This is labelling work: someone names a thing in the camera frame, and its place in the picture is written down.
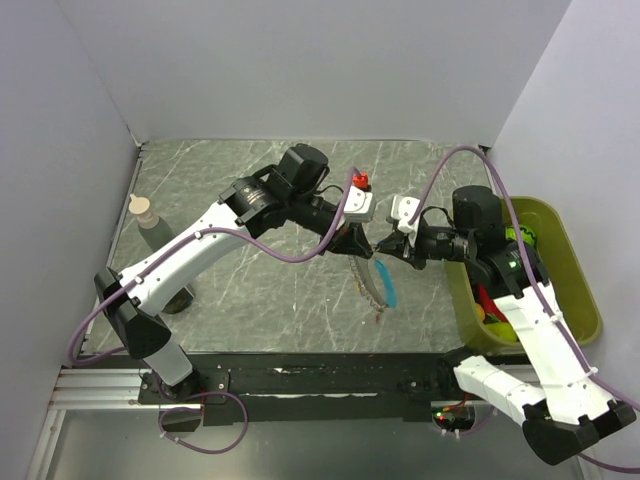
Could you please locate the metal keyring with small rings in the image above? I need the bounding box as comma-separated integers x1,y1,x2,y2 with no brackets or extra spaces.
348,256,389,323

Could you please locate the light blue key handle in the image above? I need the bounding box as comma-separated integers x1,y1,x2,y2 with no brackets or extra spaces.
374,260,398,308

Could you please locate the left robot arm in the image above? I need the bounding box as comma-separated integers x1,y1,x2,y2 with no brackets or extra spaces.
94,144,375,402

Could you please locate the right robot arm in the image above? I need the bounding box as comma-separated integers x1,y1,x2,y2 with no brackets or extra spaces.
378,185,636,465

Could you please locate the orange toy fruit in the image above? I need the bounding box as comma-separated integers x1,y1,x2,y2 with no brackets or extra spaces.
475,303,486,322

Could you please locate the red toy fruit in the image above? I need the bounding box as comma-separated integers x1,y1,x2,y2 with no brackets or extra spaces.
476,284,500,315

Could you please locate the green toy watermelon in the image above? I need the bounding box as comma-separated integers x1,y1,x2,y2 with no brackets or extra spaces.
505,224,537,249

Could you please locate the yellow-green toy fruit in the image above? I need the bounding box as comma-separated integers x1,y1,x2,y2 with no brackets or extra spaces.
485,322,519,343

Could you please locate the olive green plastic bin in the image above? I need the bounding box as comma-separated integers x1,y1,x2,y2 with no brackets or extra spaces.
445,197,602,355

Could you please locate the black paper cup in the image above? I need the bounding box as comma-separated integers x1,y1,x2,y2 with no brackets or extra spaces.
162,284,195,315

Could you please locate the grey bottle beige cap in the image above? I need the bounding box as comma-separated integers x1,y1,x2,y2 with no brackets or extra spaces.
128,194,175,252

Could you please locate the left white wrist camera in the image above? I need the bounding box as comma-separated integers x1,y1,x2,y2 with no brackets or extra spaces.
343,172,376,223

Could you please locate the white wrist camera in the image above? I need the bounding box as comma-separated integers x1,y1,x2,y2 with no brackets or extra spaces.
343,172,376,223
387,194,420,247

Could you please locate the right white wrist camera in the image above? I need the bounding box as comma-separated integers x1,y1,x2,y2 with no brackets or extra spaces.
387,194,420,247

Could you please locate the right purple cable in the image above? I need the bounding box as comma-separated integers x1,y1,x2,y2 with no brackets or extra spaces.
409,145,640,474

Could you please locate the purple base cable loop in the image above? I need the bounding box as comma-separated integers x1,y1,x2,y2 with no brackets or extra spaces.
158,390,249,456

